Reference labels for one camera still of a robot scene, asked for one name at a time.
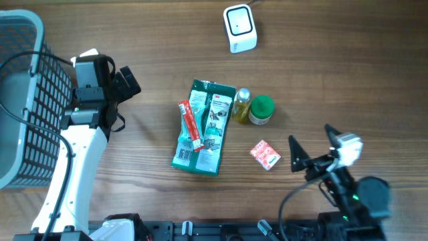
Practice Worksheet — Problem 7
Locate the white barcode scanner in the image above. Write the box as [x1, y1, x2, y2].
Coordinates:
[223, 4, 257, 54]

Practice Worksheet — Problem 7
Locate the red toothpaste tube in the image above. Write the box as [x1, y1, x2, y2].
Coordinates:
[178, 100, 205, 152]

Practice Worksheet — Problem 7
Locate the green 3M package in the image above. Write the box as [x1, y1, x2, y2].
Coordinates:
[171, 79, 236, 176]

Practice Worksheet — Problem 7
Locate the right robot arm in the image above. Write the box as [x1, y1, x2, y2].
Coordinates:
[282, 124, 391, 240]

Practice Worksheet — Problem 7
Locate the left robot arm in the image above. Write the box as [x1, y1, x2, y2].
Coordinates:
[14, 53, 141, 240]

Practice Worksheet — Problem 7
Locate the teal toothbrush pack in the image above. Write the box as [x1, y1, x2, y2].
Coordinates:
[178, 104, 206, 142]

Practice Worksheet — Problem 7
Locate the left camera cable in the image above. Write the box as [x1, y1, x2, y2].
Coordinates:
[0, 50, 75, 241]

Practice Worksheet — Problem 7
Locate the grey plastic shopping basket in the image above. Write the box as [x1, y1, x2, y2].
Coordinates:
[1, 9, 72, 189]

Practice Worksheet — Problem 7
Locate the yellow oil bottle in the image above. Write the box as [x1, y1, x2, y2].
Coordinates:
[232, 88, 251, 124]

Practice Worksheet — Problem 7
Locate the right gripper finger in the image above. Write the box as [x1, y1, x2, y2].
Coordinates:
[288, 135, 310, 172]
[324, 124, 342, 147]

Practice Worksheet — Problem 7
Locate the green lid jar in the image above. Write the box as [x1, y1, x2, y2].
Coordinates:
[249, 95, 275, 125]

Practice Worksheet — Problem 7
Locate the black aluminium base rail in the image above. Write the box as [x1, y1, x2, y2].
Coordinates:
[144, 220, 327, 241]

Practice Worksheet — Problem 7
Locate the red snack box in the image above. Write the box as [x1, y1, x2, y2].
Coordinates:
[249, 140, 281, 171]

